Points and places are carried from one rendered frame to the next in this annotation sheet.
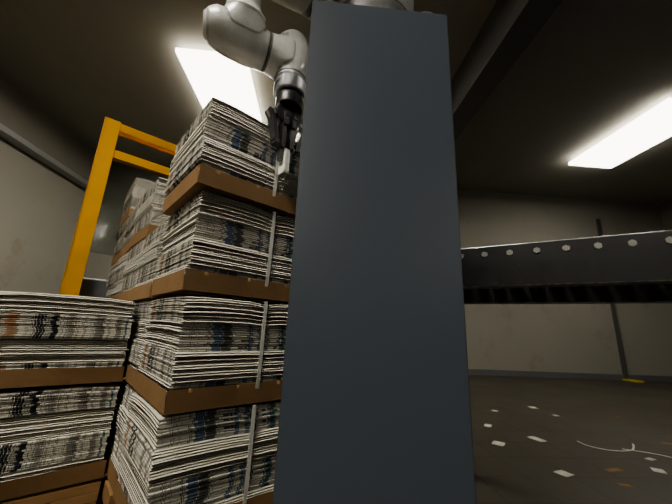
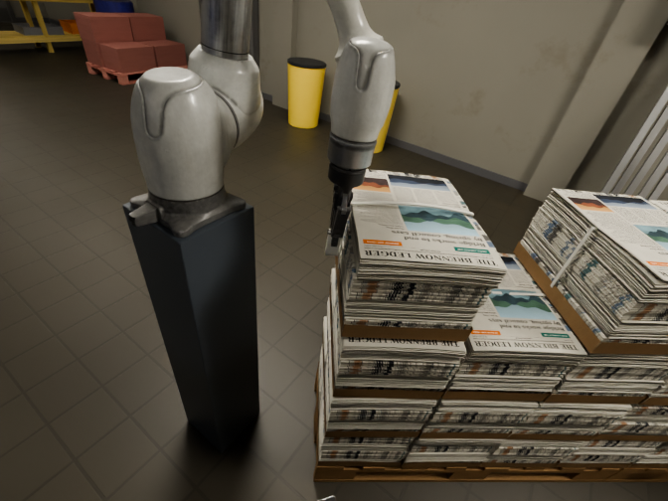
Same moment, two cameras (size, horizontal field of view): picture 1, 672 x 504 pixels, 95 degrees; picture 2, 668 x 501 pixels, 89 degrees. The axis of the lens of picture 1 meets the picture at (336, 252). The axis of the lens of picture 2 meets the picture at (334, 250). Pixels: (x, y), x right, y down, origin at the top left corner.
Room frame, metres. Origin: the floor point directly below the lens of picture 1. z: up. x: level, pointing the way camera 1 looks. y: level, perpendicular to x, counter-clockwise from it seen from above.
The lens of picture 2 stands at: (1.08, -0.39, 1.44)
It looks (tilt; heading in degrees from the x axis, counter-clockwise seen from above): 38 degrees down; 124
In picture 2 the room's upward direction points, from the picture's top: 9 degrees clockwise
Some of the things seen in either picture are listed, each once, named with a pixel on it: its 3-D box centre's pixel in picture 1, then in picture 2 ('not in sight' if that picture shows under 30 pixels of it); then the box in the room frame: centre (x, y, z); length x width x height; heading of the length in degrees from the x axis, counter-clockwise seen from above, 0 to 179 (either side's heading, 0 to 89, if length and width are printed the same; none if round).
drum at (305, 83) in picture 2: not in sight; (304, 93); (-1.83, 2.84, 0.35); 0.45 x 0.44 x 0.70; 94
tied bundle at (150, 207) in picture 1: (190, 227); (616, 266); (1.28, 0.64, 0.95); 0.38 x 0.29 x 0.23; 133
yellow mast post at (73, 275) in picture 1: (79, 253); not in sight; (1.84, 1.56, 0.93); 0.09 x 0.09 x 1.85; 41
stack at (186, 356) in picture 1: (180, 358); (487, 378); (1.18, 0.55, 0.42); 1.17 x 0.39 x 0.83; 41
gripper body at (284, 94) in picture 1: (288, 112); (344, 183); (0.73, 0.15, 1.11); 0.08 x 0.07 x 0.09; 132
